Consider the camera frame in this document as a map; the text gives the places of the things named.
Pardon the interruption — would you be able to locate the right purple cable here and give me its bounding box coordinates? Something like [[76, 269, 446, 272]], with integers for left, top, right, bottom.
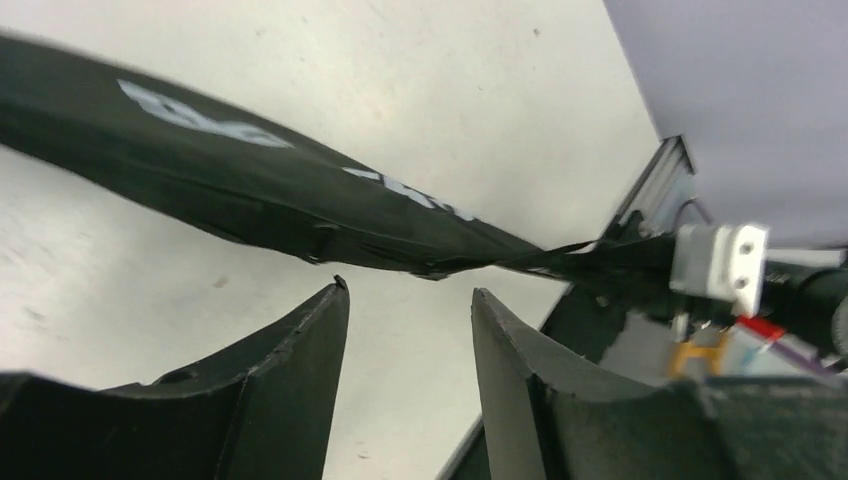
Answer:
[[735, 314, 848, 386]]

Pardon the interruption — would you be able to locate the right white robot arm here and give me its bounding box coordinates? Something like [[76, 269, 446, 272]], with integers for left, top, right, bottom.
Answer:
[[538, 224, 847, 357]]

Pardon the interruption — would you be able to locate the orange plastic frame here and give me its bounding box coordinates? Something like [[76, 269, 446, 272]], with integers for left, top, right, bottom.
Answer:
[[667, 330, 730, 379]]

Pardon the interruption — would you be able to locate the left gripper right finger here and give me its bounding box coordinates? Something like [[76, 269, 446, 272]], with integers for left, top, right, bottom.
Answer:
[[471, 289, 847, 479]]

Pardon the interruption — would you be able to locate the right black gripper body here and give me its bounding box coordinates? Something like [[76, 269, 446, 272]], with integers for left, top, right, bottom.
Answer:
[[541, 234, 675, 364]]

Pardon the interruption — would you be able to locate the black Crossway racket bag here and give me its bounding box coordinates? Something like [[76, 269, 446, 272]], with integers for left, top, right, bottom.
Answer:
[[1, 36, 674, 280]]

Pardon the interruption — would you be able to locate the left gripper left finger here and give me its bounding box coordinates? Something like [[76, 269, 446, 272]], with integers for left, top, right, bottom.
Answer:
[[1, 277, 350, 479]]

